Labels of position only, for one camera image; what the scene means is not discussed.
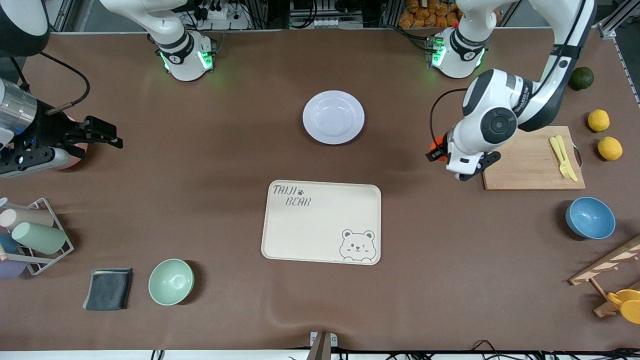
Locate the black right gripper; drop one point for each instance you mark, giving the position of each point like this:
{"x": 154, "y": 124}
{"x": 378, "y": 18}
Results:
{"x": 48, "y": 132}

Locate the orange fruit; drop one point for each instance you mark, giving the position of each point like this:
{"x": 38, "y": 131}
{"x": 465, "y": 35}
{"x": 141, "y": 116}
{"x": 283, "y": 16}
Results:
{"x": 436, "y": 140}

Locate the white round plate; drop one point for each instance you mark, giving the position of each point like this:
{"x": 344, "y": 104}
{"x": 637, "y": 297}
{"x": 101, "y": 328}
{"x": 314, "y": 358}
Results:
{"x": 333, "y": 117}

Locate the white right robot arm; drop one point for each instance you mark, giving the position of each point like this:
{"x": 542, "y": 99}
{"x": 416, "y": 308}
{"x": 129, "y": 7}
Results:
{"x": 185, "y": 57}

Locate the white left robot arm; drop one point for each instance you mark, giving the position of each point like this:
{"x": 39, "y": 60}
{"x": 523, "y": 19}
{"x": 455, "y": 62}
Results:
{"x": 500, "y": 87}

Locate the wooden cutting board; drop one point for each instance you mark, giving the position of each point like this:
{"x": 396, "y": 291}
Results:
{"x": 530, "y": 170}

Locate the beige cup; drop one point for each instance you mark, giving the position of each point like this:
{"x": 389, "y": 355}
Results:
{"x": 30, "y": 217}

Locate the mint green cup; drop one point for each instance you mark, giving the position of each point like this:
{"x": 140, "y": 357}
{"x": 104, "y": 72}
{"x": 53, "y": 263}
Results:
{"x": 40, "y": 238}

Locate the blue bowl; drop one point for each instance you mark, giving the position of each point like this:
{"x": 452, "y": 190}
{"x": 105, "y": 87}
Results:
{"x": 591, "y": 218}

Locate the yellow lemon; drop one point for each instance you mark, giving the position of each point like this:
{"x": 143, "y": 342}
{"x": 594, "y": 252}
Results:
{"x": 610, "y": 149}
{"x": 598, "y": 120}

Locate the dark green lime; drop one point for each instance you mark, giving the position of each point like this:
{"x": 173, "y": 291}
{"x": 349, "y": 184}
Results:
{"x": 582, "y": 78}

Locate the cream tray with bear print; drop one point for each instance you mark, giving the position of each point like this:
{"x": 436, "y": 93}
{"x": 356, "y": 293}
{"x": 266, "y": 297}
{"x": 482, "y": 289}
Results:
{"x": 320, "y": 225}

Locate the pile of orange fruits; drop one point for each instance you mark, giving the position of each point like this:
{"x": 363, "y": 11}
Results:
{"x": 425, "y": 14}

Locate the blue cup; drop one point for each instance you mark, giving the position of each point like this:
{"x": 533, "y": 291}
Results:
{"x": 7, "y": 244}

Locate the dark grey folded cloth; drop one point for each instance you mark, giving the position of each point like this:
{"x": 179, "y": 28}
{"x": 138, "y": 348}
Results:
{"x": 107, "y": 290}

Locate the wooden drying rack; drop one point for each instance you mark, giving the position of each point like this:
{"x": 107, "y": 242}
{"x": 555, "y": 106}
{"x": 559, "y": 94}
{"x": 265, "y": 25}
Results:
{"x": 607, "y": 262}

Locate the pale green bowl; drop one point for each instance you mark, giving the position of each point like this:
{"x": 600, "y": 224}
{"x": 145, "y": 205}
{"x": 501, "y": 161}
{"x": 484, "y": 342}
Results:
{"x": 171, "y": 282}

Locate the purple cup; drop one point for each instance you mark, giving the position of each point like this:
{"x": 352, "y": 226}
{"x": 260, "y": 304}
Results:
{"x": 10, "y": 270}

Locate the white power strip with plugs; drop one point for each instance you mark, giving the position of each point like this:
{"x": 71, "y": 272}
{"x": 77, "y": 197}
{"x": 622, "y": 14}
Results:
{"x": 222, "y": 17}

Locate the yellow mug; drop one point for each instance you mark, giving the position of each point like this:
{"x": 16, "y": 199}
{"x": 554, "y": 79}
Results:
{"x": 629, "y": 306}

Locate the aluminium frame post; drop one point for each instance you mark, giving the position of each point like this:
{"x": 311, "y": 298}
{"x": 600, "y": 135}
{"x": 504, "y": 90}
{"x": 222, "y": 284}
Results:
{"x": 607, "y": 31}

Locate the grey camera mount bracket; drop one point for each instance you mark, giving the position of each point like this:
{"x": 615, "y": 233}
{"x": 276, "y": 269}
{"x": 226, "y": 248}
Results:
{"x": 321, "y": 345}

